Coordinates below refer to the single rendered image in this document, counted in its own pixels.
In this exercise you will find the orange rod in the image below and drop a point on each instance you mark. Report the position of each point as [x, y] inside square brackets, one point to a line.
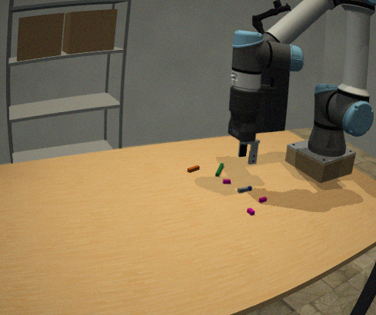
[195, 168]

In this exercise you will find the green rod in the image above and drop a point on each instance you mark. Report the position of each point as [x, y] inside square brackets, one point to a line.
[219, 170]

